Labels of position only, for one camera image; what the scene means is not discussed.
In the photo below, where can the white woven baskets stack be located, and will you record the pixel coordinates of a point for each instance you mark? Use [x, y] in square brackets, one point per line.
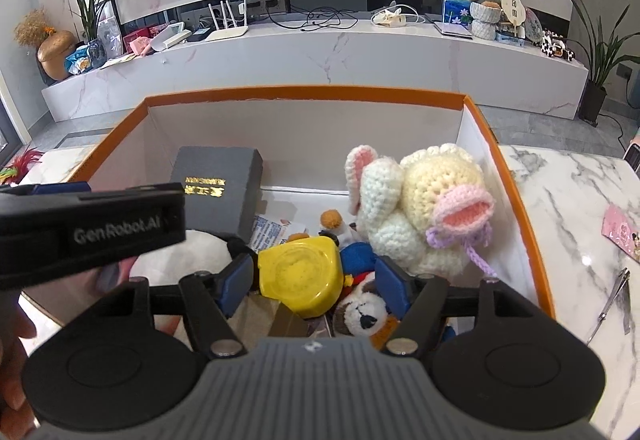
[485, 19]

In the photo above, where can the pink keychain card package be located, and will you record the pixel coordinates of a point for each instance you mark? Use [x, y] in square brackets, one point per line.
[617, 228]

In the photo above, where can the red feather decoration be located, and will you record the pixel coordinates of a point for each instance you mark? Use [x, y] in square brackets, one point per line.
[15, 171]

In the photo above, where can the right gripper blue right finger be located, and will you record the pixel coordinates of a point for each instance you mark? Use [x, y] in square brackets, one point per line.
[417, 303]

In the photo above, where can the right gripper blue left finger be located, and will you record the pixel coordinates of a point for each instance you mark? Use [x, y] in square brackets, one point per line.
[209, 300]

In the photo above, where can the sailor dog plush toy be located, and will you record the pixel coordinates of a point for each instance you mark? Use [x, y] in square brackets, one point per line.
[360, 311]

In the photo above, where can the white plush penguin toy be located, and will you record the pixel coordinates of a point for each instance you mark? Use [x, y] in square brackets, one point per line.
[200, 251]

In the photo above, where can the round paper fan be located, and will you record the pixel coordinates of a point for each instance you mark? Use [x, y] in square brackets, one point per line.
[514, 17]

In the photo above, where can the pink small heater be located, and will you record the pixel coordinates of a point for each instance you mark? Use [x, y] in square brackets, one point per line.
[632, 155]

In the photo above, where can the white marble tv cabinet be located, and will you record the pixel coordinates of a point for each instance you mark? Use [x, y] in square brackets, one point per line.
[417, 56]

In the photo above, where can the cow figurine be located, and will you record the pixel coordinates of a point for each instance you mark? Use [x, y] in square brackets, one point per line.
[554, 46]

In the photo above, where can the large orange cardboard box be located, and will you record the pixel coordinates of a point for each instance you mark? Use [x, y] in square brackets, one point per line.
[303, 133]

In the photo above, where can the metal scissors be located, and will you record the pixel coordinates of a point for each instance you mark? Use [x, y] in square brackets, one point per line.
[620, 282]

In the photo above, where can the pink illustrated card box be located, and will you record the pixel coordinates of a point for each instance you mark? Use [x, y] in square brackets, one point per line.
[269, 232]

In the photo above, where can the cream crochet sheep doll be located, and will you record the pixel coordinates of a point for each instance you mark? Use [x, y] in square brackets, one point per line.
[429, 212]

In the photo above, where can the green plant in glass vase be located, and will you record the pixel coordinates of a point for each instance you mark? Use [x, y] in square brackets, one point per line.
[89, 12]

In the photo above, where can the potted plant right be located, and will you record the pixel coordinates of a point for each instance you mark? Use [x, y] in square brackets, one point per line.
[604, 53]

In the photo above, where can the dark grey gift box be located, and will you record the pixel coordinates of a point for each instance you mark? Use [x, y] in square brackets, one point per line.
[221, 189]

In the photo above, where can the white power strip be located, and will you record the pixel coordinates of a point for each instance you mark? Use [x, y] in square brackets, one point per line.
[397, 15]

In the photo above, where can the white wifi router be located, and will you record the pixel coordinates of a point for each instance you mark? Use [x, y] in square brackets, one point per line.
[230, 27]

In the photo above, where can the golden vase with dried flowers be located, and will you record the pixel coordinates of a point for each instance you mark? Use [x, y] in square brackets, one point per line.
[52, 45]

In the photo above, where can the person left hand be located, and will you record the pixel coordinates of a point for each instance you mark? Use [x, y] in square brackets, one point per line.
[116, 367]

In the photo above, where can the yellow tape measure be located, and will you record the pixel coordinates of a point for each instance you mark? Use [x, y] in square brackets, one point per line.
[305, 275]

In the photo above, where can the gold cardboard box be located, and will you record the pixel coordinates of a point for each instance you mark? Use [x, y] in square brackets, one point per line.
[259, 318]

